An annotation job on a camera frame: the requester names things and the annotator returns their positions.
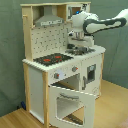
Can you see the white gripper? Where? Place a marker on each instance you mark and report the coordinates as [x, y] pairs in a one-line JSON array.
[[80, 39]]

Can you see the white oven door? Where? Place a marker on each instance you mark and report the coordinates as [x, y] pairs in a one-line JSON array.
[[63, 102]]

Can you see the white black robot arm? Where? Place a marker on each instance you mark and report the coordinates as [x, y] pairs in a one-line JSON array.
[[84, 25]]

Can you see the wooden toy kitchen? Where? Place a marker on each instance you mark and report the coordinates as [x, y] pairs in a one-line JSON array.
[[47, 40]]

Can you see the black toy faucet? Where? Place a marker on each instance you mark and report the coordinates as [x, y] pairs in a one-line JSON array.
[[70, 46]]

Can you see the grey metal sink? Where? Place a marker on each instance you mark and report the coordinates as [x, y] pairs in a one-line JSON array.
[[80, 51]]

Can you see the black stovetop red burners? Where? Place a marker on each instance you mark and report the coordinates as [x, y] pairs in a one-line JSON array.
[[52, 59]]

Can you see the toy microwave with door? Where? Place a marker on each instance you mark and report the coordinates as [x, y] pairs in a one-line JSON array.
[[73, 9]]

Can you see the right red oven knob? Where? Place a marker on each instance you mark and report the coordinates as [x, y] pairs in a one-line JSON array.
[[74, 69]]

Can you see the red oven knob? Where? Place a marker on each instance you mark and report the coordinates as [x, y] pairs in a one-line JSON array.
[[56, 75], [74, 69]]

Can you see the grey range hood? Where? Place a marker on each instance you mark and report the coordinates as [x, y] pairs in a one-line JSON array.
[[49, 17]]

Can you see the left red oven knob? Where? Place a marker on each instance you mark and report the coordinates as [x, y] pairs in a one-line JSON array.
[[56, 75]]

